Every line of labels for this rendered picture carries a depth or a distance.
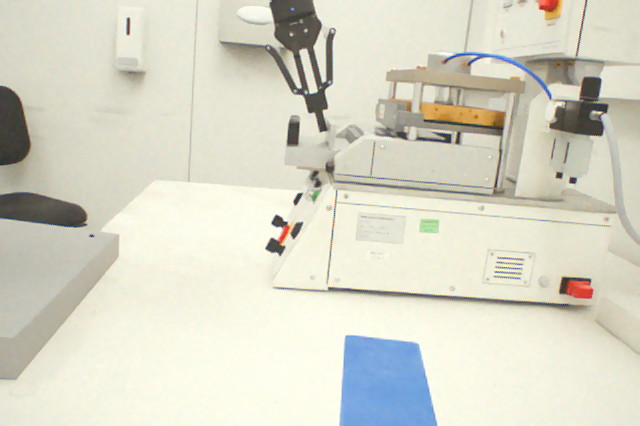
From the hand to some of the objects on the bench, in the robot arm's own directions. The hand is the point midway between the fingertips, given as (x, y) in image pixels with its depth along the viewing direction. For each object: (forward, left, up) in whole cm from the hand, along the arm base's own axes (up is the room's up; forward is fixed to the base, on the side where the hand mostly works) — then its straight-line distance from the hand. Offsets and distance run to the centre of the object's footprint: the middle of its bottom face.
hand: (318, 112), depth 96 cm
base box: (+23, -3, -26) cm, 35 cm away
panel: (-5, +1, -27) cm, 27 cm away
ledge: (+60, -66, -25) cm, 93 cm away
